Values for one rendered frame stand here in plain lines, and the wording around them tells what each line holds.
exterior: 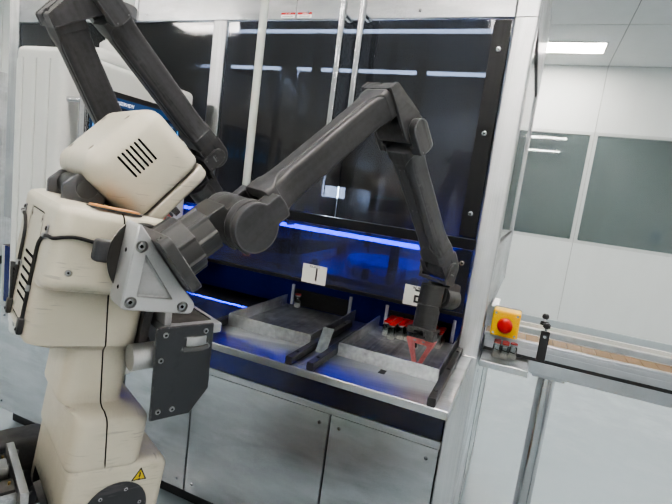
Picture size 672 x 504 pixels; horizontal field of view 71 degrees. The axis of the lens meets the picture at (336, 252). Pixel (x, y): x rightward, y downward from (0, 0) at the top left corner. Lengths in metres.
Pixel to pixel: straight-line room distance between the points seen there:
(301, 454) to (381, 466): 0.28
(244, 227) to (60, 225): 0.25
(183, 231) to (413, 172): 0.49
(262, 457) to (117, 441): 0.97
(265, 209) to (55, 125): 0.77
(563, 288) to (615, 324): 0.65
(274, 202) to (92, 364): 0.40
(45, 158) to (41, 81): 0.18
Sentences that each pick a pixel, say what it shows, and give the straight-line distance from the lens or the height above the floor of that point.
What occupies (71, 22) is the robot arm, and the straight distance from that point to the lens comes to 1.01.
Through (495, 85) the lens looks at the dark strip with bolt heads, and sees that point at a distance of 1.41.
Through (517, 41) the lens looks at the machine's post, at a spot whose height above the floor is 1.74.
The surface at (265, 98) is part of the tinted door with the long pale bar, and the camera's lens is 1.64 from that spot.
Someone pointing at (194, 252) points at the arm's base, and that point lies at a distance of 0.67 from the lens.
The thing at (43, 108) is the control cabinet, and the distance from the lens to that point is 1.40.
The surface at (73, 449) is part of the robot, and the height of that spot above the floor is 0.85.
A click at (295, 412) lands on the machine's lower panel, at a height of 0.55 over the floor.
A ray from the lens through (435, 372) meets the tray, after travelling 1.18.
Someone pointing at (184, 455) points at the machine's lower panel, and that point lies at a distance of 2.03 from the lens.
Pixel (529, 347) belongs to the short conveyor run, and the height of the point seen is 0.92.
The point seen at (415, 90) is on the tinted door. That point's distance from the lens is 1.45.
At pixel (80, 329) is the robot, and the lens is 0.84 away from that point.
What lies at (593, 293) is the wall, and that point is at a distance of 6.06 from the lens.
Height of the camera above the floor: 1.31
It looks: 8 degrees down
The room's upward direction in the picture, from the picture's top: 8 degrees clockwise
